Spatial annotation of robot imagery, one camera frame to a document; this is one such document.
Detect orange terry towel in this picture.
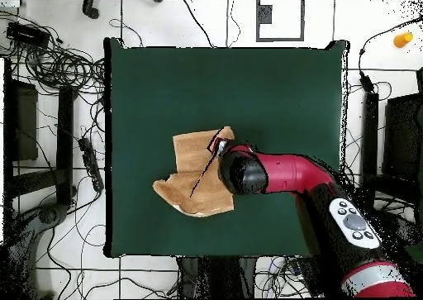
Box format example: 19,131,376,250
152,125,236,218

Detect dark green tablecloth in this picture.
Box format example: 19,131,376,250
102,36,350,259

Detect black power strip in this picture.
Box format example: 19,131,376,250
78,136,106,193

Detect grey tripod base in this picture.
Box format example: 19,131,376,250
0,202,72,300

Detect small orange object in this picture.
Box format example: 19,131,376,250
392,31,415,49

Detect black rectangular box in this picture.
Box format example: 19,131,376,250
5,21,51,49

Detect green round object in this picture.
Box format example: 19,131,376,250
404,243,423,263

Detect long black cable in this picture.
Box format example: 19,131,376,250
182,0,216,48

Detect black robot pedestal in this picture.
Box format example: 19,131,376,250
176,255,257,299

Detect grey square frame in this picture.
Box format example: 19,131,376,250
255,0,306,43

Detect black metal frame stand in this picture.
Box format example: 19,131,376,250
2,58,78,215
359,68,423,212

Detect black cable tangle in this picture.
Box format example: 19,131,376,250
0,10,107,96

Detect black cable with connector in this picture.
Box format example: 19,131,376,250
358,15,423,94

